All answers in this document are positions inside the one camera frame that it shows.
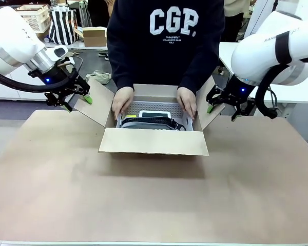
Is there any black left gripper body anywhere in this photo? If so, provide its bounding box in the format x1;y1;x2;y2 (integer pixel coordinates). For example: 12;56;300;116
28;57;79;97

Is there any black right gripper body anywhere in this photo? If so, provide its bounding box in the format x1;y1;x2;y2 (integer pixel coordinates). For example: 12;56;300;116
215;75;257;113

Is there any white perforated plastic basket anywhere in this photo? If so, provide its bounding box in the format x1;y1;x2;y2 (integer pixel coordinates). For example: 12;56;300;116
115;100;195;132

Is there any brown cardboard box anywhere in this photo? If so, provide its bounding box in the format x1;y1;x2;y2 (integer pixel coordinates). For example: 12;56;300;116
73;76;226;157

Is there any person's right forearm navy sleeve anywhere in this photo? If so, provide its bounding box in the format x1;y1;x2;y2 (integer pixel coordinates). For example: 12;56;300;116
109;57;136;94

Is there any person's left forearm navy sleeve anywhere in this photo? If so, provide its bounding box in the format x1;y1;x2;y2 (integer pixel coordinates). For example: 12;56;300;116
178;56;223;95

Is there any small cardboard box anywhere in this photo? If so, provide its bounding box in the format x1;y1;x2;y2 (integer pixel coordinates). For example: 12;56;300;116
82;27;108;48

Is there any person's left hand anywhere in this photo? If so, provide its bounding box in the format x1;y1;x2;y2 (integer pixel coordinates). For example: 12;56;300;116
176;87;198;120

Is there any person's right hand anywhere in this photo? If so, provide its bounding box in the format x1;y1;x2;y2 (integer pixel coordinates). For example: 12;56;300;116
111;87;134;121

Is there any beige cloth bag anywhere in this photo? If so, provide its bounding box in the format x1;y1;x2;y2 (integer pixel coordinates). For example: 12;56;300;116
86;70;112;84

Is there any black white striped bag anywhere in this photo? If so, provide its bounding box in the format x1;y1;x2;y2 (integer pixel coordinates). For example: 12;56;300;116
48;6;79;46

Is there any white flat device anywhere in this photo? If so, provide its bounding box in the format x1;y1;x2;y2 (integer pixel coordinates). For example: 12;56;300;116
139;110;172;119

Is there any beige plastic crate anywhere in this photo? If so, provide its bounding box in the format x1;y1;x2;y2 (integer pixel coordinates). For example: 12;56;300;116
15;4;52;33

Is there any person torso navy sweatshirt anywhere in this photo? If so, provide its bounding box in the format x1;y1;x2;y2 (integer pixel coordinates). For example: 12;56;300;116
106;0;225;95

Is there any background person in dark clothes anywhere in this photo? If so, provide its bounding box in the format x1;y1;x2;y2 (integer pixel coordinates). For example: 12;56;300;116
88;0;111;28

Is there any white pillar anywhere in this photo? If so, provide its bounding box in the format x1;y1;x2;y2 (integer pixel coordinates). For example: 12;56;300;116
248;0;275;36

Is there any background person beige shirt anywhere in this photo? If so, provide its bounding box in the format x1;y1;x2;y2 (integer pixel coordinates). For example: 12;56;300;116
223;0;253;43

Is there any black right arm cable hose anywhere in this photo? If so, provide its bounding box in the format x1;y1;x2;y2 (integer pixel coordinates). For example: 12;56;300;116
255;65;279;120

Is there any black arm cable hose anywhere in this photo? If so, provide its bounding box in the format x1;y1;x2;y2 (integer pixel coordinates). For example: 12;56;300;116
255;65;279;120
0;56;83;93

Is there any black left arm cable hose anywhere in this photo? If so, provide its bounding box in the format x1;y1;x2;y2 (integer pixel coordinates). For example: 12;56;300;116
0;56;83;93

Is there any grey pouch with black strap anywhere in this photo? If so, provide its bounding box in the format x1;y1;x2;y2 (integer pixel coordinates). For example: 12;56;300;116
120;115;187;131

